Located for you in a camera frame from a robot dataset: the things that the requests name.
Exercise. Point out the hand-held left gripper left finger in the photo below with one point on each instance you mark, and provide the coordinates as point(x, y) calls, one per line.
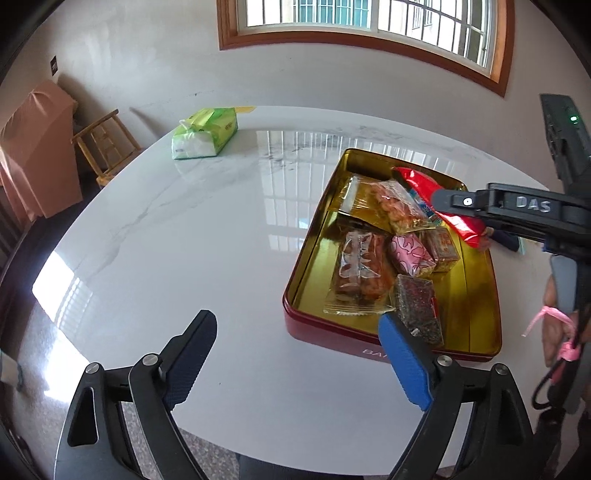
point(191, 360)

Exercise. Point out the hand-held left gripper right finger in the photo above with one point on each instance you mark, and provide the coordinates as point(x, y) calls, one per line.
point(406, 360)

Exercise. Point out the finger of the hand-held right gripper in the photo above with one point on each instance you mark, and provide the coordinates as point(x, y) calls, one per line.
point(505, 241)
point(461, 201)

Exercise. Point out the red snack packet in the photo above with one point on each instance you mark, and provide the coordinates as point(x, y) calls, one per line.
point(464, 228)

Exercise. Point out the blue snack packet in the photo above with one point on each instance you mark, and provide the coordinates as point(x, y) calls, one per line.
point(427, 207)

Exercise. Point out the small orange snack box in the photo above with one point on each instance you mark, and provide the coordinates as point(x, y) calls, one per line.
point(443, 247)

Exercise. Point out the dark speckled snack packet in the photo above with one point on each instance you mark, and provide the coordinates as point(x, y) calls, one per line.
point(418, 304)

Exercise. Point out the clear orange snack packet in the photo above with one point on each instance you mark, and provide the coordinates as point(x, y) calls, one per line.
point(397, 207)

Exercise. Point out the pink patterned snack packet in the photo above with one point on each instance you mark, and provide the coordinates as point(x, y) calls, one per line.
point(411, 254)

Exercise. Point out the gold snack packet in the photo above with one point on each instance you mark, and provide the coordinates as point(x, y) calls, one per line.
point(355, 198)

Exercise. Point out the red tin box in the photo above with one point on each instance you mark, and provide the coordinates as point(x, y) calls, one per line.
point(318, 295)

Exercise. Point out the person's right hand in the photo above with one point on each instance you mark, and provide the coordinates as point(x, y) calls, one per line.
point(554, 330)

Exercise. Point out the pink ribbon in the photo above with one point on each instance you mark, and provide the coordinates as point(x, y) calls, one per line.
point(551, 311)

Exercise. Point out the clear pastry packet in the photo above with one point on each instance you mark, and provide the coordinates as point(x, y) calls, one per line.
point(360, 267)

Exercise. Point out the wooden chair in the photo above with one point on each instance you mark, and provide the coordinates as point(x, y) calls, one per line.
point(111, 168)

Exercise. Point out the green tissue pack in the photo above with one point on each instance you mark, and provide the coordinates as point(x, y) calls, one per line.
point(203, 138)

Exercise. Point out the wooden framed window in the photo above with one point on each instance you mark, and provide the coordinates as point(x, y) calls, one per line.
point(323, 11)

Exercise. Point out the yellow paper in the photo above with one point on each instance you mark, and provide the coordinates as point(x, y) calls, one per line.
point(244, 109)

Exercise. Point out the pink covered cabinet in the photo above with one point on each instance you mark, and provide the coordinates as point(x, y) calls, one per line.
point(37, 152)

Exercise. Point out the wall socket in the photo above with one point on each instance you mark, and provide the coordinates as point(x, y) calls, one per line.
point(53, 65)

